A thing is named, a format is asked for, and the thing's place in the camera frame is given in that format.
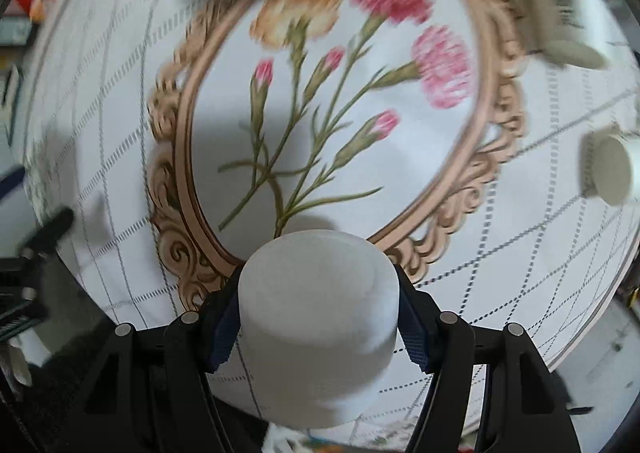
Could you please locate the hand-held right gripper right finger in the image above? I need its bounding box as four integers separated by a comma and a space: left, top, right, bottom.
392, 264, 583, 453

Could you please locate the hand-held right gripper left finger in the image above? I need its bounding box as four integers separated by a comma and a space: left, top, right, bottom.
50, 267, 247, 453

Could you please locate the small white cup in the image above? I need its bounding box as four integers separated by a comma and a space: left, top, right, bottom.
580, 130, 640, 206

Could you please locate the black device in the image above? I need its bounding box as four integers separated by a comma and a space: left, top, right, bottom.
0, 208, 76, 339

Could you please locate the floral printed tablecloth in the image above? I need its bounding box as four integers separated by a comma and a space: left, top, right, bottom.
22, 0, 640, 449

